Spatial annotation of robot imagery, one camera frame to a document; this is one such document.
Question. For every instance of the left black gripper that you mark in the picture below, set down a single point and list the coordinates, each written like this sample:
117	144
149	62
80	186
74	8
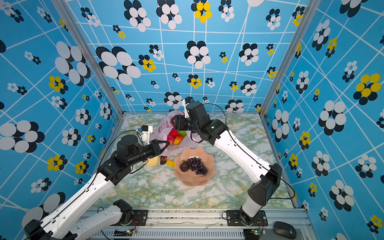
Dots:
156	147

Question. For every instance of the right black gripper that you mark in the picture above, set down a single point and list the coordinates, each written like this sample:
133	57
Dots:
180	124

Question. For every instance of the pink plastic bag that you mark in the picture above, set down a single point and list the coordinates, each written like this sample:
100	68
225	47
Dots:
162	131

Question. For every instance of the green kiwi half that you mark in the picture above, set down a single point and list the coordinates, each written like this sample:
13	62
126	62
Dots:
182	133

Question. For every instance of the small yellow red mango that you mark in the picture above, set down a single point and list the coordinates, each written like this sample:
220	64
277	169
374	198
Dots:
178	140

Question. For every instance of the red strawberry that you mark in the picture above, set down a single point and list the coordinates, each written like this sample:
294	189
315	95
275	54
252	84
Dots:
173	133

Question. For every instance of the dark purple plum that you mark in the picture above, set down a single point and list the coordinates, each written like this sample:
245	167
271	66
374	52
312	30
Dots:
184	167

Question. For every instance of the dark purple grape bunch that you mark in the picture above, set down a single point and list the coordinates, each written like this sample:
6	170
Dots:
197	166

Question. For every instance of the red apple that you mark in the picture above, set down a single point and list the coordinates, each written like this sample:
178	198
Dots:
170	139

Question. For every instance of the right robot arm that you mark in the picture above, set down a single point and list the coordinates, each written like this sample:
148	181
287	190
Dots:
266	178

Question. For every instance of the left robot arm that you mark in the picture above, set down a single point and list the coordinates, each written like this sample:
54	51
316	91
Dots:
65	222

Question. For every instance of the yellow round sponge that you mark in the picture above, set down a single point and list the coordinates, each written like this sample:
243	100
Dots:
153	161

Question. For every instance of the yellow flat piece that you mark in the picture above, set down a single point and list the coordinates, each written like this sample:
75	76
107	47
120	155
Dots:
170	163

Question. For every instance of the pink scalloped fruit plate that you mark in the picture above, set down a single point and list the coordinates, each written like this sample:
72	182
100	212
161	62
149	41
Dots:
189	178

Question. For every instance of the left green circuit board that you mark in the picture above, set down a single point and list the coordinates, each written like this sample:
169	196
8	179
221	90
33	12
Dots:
124	233

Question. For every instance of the green circuit board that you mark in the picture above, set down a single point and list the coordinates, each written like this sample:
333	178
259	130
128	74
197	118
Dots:
124	233
252	234

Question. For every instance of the right green circuit board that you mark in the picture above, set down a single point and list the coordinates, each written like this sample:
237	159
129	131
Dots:
252	234

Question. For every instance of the black computer mouse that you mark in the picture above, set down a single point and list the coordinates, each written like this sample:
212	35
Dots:
285	230

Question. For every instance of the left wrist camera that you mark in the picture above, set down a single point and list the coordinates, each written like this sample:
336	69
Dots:
144	133

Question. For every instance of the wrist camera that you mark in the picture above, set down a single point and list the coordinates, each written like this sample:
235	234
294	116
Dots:
186	102
144	133

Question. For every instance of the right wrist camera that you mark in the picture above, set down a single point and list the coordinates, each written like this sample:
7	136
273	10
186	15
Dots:
186	102

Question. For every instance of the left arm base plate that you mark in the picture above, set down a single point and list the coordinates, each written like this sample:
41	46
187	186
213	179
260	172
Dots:
135	217

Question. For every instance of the aluminium front rail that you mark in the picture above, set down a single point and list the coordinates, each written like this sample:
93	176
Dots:
208	224

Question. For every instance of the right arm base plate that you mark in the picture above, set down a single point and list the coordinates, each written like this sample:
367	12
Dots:
237	218

